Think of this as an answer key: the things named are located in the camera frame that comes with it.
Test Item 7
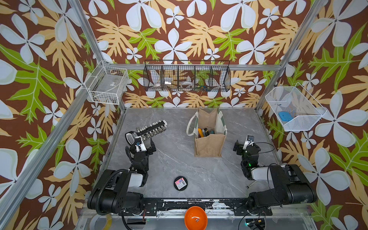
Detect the small metal wrench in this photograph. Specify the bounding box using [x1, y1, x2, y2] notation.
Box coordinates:
[246, 181, 257, 189]

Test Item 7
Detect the green christmas burlap pouch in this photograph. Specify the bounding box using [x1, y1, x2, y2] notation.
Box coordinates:
[186, 108, 228, 157]

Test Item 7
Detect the orange bowl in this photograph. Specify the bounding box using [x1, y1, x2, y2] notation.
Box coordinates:
[185, 206, 208, 230]

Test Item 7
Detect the white wire basket left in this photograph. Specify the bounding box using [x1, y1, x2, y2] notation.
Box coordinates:
[85, 61, 129, 105]

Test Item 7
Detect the white wire basket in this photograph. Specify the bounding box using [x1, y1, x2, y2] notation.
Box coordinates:
[265, 83, 327, 132]
[85, 61, 129, 105]

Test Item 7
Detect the white wire basket right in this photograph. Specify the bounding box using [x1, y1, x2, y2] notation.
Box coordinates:
[265, 83, 327, 132]

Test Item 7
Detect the blue object in basket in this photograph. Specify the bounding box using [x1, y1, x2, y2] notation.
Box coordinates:
[278, 111, 293, 123]

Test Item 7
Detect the round black tin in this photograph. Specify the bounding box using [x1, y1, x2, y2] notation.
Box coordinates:
[173, 176, 188, 191]

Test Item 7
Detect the socket set on black rail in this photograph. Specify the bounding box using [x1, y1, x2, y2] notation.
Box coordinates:
[125, 120, 168, 145]

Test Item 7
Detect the black wire basket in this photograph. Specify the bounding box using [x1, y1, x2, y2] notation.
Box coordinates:
[143, 60, 231, 92]

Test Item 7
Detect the orange utility knife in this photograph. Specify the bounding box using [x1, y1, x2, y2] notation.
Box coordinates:
[198, 128, 204, 138]

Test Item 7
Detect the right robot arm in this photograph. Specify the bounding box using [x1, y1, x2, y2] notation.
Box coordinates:
[233, 137, 318, 213]

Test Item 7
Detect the tape roll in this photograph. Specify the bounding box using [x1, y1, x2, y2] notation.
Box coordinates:
[89, 214, 113, 230]

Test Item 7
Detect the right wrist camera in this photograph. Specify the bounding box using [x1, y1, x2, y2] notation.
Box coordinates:
[243, 135, 255, 150]

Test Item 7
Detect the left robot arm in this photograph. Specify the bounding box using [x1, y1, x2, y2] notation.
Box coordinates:
[87, 139, 156, 215]

